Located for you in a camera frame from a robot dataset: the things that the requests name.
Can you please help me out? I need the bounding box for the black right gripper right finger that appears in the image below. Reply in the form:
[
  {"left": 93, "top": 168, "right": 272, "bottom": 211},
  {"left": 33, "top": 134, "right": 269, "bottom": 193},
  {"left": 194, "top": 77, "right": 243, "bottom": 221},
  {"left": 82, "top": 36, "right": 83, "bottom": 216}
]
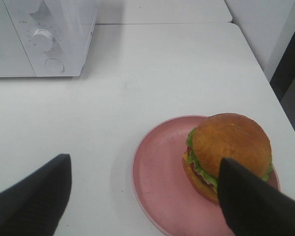
[{"left": 217, "top": 158, "right": 295, "bottom": 236}]

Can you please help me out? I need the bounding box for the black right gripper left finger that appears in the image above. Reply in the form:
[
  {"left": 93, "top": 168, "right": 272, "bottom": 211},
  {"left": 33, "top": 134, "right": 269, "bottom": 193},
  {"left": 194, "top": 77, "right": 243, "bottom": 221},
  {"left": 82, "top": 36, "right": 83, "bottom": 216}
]
[{"left": 0, "top": 154, "right": 71, "bottom": 236}]

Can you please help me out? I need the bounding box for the burger with lettuce and cheese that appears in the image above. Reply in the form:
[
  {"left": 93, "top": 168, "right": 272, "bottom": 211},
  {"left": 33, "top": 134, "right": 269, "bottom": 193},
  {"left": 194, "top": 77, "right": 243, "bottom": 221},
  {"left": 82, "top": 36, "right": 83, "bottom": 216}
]
[{"left": 182, "top": 113, "right": 273, "bottom": 204}]

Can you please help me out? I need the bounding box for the pink round plate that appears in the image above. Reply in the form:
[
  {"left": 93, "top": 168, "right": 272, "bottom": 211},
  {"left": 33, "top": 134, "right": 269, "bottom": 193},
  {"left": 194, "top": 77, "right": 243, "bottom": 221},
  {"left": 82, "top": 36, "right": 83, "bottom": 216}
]
[{"left": 132, "top": 116, "right": 279, "bottom": 236}]

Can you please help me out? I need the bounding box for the round white door button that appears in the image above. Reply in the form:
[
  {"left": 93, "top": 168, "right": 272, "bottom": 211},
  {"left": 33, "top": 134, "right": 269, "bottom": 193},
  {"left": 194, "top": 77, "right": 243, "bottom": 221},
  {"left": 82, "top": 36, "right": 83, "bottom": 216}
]
[{"left": 45, "top": 59, "right": 64, "bottom": 73}]

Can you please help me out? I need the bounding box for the white microwave door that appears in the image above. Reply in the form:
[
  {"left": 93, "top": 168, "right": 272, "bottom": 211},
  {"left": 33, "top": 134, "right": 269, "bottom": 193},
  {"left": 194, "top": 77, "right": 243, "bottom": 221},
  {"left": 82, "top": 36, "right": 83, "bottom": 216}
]
[{"left": 0, "top": 0, "right": 35, "bottom": 77}]

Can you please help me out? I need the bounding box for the white timer knob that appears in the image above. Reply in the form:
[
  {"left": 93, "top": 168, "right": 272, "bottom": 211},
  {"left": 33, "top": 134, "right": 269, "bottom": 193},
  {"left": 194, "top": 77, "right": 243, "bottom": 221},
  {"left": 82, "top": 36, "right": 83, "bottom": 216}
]
[{"left": 31, "top": 29, "right": 58, "bottom": 52}]

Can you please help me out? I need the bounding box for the white microwave oven body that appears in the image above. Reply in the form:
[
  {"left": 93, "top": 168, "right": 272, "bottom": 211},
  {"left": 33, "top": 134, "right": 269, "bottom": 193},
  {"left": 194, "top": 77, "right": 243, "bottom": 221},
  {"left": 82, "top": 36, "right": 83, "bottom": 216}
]
[{"left": 3, "top": 0, "right": 97, "bottom": 77}]

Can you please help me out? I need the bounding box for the upper white power knob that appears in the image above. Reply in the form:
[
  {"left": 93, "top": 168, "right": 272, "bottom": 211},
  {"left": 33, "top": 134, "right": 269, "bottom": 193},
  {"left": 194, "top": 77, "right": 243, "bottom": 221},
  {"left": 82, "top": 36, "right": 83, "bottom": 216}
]
[{"left": 27, "top": 0, "right": 49, "bottom": 14}]

